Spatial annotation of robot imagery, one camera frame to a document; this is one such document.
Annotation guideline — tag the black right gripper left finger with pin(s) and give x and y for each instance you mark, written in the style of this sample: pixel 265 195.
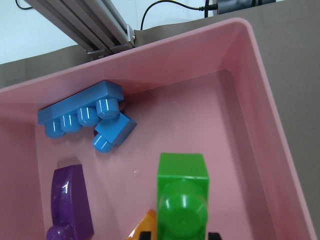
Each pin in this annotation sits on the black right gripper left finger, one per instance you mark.
pixel 145 235

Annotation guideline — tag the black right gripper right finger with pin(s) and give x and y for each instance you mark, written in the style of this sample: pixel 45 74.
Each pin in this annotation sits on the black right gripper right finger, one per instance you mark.
pixel 214 236

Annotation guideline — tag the orange block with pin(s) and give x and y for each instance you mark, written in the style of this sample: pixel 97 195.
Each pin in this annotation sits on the orange block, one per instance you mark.
pixel 147 223

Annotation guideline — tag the green block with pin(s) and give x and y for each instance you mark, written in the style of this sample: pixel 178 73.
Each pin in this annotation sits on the green block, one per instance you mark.
pixel 182 196

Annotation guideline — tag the purple block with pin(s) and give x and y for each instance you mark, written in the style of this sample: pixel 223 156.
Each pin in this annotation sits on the purple block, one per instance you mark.
pixel 70 209

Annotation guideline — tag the small blue block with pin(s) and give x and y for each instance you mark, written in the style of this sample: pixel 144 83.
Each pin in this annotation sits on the small blue block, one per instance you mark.
pixel 112 132

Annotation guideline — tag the long blue block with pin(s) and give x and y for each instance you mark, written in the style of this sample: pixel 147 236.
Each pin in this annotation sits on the long blue block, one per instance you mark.
pixel 83 109

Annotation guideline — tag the pink plastic box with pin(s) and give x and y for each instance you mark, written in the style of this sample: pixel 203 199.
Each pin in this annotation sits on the pink plastic box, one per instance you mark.
pixel 204 91

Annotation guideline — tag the aluminium frame post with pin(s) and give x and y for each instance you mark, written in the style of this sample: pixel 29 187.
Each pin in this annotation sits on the aluminium frame post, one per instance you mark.
pixel 95 25

